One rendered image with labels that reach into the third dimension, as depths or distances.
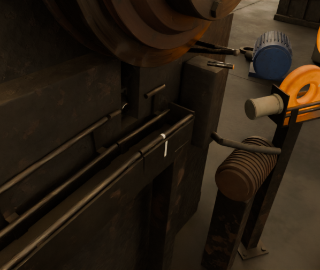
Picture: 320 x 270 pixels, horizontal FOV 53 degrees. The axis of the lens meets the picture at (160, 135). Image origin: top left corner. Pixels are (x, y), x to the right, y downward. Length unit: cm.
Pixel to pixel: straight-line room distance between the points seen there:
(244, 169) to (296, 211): 76
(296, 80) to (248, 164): 26
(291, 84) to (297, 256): 78
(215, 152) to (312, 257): 73
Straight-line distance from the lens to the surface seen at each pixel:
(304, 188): 182
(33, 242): 54
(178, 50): 63
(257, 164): 99
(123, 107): 73
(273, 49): 267
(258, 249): 145
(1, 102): 51
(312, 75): 100
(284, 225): 159
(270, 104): 95
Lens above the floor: 111
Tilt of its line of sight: 35 degrees down
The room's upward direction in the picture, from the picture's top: 4 degrees clockwise
